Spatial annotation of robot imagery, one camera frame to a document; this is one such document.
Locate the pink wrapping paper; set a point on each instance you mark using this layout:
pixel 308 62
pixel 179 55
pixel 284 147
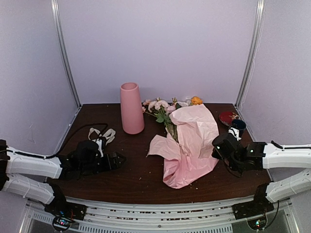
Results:
pixel 190 156

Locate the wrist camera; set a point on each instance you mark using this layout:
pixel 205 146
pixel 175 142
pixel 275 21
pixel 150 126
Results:
pixel 234 134
pixel 101 142

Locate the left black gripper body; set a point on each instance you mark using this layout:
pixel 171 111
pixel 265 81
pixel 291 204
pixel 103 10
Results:
pixel 90 167

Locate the dark blue mug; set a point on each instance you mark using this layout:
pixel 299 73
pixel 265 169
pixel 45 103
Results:
pixel 238 126

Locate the right aluminium corner post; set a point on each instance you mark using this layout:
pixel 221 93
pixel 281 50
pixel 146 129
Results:
pixel 252 53

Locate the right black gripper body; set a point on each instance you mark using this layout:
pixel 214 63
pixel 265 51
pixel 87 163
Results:
pixel 231 165

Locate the red floral plate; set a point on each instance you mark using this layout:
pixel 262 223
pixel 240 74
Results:
pixel 227 117

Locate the pink tapered vase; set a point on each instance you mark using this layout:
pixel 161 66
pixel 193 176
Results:
pixel 131 108

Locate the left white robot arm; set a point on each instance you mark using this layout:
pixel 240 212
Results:
pixel 16 165

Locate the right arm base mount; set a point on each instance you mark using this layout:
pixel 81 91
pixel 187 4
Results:
pixel 255 213

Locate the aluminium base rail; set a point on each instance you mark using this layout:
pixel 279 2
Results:
pixel 205 217

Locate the artificial flower bouquet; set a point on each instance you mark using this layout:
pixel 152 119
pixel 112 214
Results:
pixel 161 110

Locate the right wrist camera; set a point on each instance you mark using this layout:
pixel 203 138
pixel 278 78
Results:
pixel 234 134

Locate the cream ribbon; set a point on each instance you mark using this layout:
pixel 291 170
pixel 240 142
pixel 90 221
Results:
pixel 106 138

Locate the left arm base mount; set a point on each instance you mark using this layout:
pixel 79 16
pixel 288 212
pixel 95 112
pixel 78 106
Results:
pixel 65 214

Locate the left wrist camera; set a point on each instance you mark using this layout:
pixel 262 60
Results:
pixel 101 142

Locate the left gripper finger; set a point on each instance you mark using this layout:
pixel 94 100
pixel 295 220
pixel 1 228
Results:
pixel 118 164
pixel 119 156

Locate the left aluminium corner post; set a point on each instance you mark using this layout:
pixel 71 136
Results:
pixel 63 50

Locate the aluminium corner post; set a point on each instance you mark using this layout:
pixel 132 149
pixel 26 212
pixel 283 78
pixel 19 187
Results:
pixel 252 53
pixel 63 50

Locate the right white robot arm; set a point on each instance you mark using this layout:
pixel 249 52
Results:
pixel 262 156

